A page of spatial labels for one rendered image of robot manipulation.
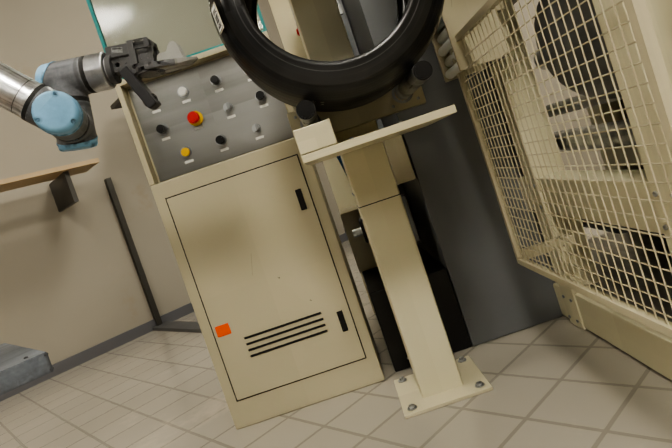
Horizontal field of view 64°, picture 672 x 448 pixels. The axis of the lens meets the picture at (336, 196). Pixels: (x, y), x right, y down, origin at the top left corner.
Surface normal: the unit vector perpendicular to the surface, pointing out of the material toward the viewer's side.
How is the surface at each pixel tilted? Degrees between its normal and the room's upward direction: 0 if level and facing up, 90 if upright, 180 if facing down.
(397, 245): 90
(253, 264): 90
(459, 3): 90
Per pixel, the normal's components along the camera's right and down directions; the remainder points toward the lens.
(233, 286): 0.01, 0.04
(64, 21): 0.63, -0.18
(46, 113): 0.33, -0.01
